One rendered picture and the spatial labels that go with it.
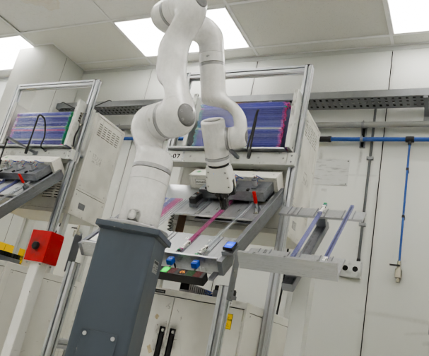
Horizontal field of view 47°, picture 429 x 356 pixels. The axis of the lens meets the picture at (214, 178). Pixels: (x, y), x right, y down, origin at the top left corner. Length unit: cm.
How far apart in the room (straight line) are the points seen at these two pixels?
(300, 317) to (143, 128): 86
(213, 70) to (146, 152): 42
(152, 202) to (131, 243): 14
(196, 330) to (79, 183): 149
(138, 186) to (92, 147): 197
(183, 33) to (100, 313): 89
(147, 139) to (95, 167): 188
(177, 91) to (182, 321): 109
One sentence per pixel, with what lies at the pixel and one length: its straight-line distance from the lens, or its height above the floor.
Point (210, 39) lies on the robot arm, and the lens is 175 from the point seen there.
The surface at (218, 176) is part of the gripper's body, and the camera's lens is 172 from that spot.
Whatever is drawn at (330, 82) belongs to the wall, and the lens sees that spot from 436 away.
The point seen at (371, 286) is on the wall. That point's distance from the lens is 368.
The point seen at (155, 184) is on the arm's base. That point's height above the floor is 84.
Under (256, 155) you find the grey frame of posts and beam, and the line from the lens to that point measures 249.
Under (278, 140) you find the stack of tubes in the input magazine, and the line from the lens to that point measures 244.
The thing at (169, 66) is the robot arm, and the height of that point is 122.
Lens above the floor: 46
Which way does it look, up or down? 18 degrees up
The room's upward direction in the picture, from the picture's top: 12 degrees clockwise
